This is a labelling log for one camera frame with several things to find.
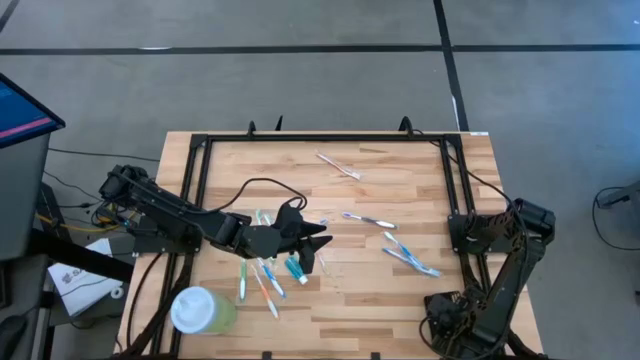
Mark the grey metal stand foot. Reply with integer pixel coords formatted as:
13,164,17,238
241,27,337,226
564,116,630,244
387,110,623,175
597,179,640,210

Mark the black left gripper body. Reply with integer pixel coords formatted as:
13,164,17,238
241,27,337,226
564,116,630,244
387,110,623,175
273,201,316,275

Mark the monitor with blue screen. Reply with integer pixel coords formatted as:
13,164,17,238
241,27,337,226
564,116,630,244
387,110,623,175
0,72,67,150

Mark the yellow cable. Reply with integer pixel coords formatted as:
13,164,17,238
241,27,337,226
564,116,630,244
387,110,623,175
34,212,136,235

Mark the black left camera cable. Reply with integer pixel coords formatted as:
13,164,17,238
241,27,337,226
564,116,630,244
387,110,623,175
199,177,309,216

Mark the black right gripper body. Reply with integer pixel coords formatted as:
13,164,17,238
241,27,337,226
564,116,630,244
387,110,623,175
429,297,476,341

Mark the pink white bagged toothbrush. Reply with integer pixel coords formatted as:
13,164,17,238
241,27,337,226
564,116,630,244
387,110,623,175
314,150,363,182

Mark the teal white bagged toothbrush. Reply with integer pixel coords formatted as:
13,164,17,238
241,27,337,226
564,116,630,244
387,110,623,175
254,208,277,269

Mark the white box on floor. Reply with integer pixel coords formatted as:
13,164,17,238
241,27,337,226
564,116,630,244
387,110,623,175
47,237,125,318

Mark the black diagonal desk bar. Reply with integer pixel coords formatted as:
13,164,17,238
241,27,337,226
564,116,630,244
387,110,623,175
29,229,134,284

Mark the thin black floor cable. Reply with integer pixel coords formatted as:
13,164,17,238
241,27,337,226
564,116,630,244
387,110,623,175
47,146,162,164

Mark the looped black floor cable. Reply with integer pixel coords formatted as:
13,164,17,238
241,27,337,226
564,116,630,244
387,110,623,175
592,186,640,252

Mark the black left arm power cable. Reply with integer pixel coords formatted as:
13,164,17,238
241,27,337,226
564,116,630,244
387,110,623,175
124,252,166,354

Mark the long black right arm cable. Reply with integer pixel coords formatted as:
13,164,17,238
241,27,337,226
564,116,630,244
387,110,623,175
407,128,531,251

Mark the green cup white lid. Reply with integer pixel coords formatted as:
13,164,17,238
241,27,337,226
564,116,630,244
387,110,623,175
170,285,238,336

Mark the teal mouthwash bottle white cap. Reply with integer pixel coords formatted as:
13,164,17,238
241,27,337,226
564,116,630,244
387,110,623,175
283,253,310,287

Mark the black aluminium rig frame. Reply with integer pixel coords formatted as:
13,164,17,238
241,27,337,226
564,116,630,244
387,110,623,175
117,115,544,360

